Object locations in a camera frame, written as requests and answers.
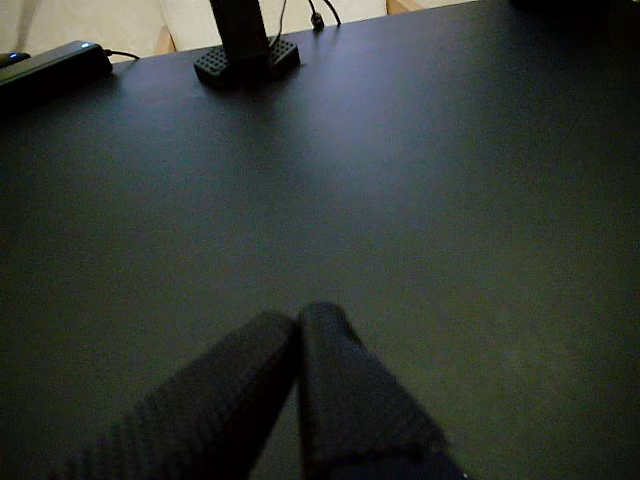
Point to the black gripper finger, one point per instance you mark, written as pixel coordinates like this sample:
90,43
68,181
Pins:
210,395
350,395

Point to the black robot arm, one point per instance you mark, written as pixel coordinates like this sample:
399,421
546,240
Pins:
240,35

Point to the wooden chair armrest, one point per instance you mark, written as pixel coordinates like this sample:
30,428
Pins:
400,6
165,40

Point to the black power adapter brick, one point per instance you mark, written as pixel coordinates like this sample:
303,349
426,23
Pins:
55,67

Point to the cream chair cushion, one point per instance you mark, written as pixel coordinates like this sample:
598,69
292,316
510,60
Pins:
125,20

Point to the black box with blue light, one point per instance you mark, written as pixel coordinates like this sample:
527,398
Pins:
12,59

